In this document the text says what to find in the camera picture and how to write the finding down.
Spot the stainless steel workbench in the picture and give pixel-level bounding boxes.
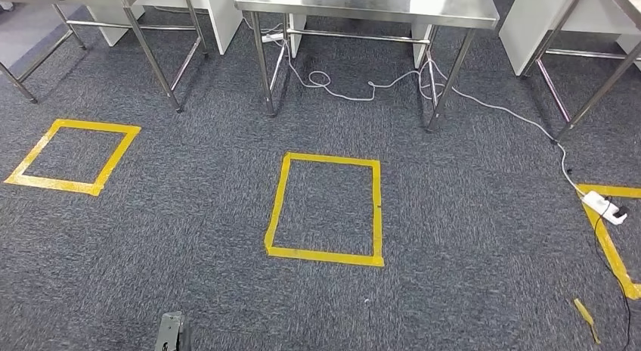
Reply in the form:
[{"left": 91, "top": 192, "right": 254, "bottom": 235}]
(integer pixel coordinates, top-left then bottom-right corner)
[{"left": 232, "top": 0, "right": 500, "bottom": 134}]

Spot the yellow floor tape square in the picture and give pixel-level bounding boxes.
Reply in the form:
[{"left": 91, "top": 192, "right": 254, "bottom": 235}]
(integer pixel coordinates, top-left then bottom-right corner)
[
  {"left": 4, "top": 118, "right": 143, "bottom": 197},
  {"left": 264, "top": 151, "right": 386, "bottom": 269},
  {"left": 574, "top": 183, "right": 641, "bottom": 301}
]

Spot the white partition panel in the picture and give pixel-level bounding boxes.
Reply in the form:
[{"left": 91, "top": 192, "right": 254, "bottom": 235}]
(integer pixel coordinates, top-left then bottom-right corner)
[
  {"left": 87, "top": 0, "right": 244, "bottom": 55},
  {"left": 499, "top": 0, "right": 641, "bottom": 78}
]

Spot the yellow tape scrap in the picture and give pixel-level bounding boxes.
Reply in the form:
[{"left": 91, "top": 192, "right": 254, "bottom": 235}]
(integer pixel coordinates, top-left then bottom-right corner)
[{"left": 572, "top": 297, "right": 602, "bottom": 346}]

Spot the white floor cable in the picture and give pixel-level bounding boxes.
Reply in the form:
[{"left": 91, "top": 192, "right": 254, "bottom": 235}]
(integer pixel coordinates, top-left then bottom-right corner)
[{"left": 243, "top": 13, "right": 590, "bottom": 194}]

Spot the black floor cable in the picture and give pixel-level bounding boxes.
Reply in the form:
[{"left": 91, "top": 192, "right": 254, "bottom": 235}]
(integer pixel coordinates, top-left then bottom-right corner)
[{"left": 593, "top": 203, "right": 633, "bottom": 351}]

